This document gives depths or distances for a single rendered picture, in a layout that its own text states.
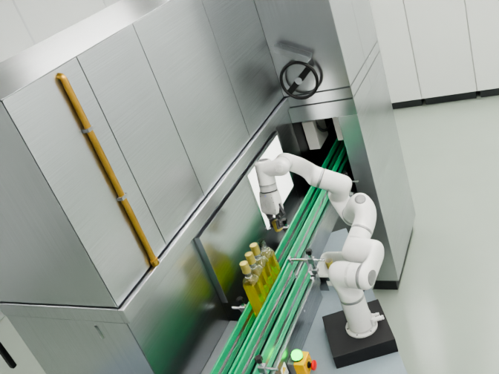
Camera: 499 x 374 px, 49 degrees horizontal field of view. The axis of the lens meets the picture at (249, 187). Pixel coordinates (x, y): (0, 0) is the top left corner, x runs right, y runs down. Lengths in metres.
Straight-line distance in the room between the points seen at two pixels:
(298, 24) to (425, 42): 2.96
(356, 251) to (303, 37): 1.22
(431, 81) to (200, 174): 3.91
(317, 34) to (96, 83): 1.34
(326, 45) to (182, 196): 1.16
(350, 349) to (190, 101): 1.15
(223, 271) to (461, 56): 3.94
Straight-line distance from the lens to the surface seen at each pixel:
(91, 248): 1.76
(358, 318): 2.19
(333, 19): 2.80
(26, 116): 1.64
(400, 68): 5.81
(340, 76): 2.89
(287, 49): 2.92
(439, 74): 5.79
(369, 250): 2.08
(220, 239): 2.29
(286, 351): 2.22
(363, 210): 2.19
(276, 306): 2.34
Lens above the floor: 2.38
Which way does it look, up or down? 27 degrees down
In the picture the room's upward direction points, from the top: 20 degrees counter-clockwise
